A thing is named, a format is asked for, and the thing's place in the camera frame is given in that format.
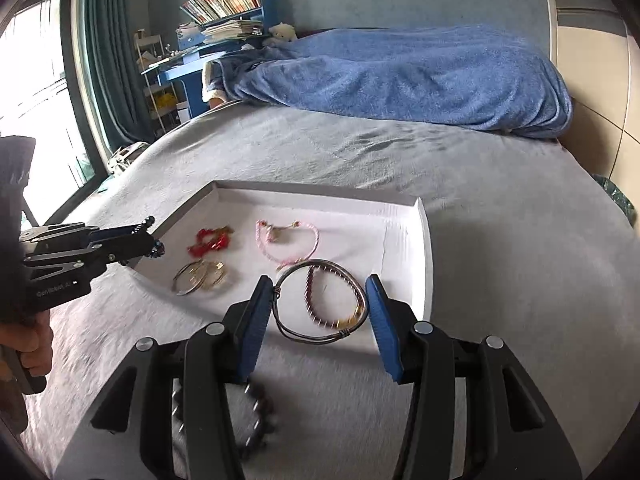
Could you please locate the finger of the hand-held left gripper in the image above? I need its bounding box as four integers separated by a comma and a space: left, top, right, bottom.
24, 244, 154, 284
20, 224, 152, 257

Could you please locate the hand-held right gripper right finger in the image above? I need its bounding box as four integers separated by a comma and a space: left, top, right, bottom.
365, 274, 583, 480

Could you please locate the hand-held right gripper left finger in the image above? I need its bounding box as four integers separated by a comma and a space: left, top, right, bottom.
89, 275, 273, 480

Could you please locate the silver wire bangle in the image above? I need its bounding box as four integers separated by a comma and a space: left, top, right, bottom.
272, 258, 370, 345

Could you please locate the gold hoop bracelet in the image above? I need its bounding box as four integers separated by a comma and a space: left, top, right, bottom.
192, 259, 229, 292

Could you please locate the dark red bead bracelet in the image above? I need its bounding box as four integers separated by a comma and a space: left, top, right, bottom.
306, 265, 366, 328

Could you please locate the silver hoop bangle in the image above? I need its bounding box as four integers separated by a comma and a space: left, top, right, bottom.
172, 260, 213, 297

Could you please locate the black bead bracelet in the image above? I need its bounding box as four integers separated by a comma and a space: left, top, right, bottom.
235, 382, 281, 461

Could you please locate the red bead ornament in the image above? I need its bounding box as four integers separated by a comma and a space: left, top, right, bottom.
187, 226, 235, 257

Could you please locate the grey cardboard box tray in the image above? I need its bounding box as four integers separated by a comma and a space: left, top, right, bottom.
129, 180, 434, 353

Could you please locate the pink cord bracelet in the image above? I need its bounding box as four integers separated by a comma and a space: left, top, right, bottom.
255, 218, 320, 267

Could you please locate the person's left hand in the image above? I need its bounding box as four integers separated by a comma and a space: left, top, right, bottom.
0, 310, 54, 377

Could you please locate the white and black shoe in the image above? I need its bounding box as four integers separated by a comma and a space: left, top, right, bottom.
107, 142, 148, 173

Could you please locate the bed with grey sheet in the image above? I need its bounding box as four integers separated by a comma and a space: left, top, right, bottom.
15, 100, 640, 480

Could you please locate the blue desk with shelf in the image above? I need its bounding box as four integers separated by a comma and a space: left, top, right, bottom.
157, 0, 281, 126

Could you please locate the teal curtain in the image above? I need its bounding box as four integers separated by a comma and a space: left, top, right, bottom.
80, 0, 156, 146

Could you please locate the white storage cart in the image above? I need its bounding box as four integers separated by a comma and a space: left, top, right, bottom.
134, 30, 181, 133

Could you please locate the blue fleece-lined garment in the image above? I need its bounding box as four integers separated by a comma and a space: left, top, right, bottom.
202, 57, 261, 106

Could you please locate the stack of papers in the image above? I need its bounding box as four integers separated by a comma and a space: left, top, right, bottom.
200, 20, 263, 43

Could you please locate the blue fleece blanket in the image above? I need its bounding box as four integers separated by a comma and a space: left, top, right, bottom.
222, 23, 573, 140

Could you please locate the row of books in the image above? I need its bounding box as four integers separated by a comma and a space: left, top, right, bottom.
181, 0, 268, 23

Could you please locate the green patterned cloth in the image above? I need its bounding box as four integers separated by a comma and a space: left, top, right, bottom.
592, 174, 637, 221

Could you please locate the white plush toy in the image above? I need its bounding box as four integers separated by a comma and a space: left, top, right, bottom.
262, 22, 298, 48

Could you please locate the beige wardrobe with grey stripe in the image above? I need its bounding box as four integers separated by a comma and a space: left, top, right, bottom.
542, 0, 640, 211

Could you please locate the window with dark frame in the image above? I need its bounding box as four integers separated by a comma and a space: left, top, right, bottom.
0, 0, 106, 221

